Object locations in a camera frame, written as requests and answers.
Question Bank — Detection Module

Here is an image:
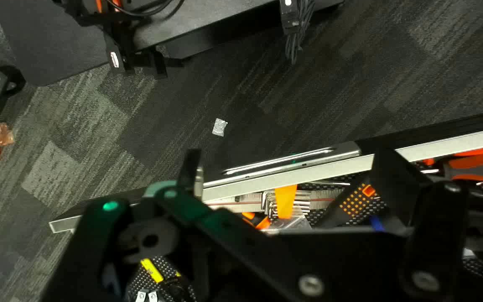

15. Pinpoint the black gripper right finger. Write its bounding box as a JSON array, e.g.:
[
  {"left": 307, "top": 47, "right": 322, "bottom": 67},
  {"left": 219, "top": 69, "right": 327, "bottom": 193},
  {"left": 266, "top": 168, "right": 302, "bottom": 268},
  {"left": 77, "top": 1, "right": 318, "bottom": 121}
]
[{"left": 357, "top": 149, "right": 483, "bottom": 302}]

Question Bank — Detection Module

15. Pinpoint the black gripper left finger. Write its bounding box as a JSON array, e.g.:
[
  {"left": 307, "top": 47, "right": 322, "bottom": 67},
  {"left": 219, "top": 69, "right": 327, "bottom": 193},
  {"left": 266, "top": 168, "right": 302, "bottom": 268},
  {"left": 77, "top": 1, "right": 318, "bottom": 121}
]
[{"left": 40, "top": 198, "right": 132, "bottom": 302}]

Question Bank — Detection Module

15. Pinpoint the grey metal tool drawer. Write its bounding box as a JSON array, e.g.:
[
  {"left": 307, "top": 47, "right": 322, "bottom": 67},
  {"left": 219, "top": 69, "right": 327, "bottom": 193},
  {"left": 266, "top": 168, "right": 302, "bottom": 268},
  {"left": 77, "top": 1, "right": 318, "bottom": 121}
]
[{"left": 48, "top": 109, "right": 483, "bottom": 302}]

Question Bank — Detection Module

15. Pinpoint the orange black tool in drawer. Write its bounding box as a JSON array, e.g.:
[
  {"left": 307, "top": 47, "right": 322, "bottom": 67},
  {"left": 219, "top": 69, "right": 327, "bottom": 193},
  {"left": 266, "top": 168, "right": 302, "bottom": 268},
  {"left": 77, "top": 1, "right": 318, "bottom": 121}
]
[{"left": 318, "top": 183, "right": 385, "bottom": 226}]

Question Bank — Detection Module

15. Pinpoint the yellow tag in drawer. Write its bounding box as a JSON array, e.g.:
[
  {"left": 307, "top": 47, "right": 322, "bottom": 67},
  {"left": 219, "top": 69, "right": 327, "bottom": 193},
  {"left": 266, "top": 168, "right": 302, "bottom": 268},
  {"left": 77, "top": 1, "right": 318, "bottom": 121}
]
[{"left": 273, "top": 184, "right": 297, "bottom": 218}]

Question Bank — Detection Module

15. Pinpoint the white paper scrap on floor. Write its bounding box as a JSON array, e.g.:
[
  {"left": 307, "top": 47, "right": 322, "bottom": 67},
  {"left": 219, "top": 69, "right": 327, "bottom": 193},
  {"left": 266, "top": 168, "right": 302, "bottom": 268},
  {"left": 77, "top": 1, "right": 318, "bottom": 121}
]
[{"left": 211, "top": 117, "right": 228, "bottom": 137}]

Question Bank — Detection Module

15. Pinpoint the black tripod stand base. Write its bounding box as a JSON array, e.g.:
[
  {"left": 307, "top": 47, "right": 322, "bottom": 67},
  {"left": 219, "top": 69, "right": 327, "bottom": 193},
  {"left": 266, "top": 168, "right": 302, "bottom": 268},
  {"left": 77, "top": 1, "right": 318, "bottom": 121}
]
[{"left": 52, "top": 0, "right": 184, "bottom": 77}]

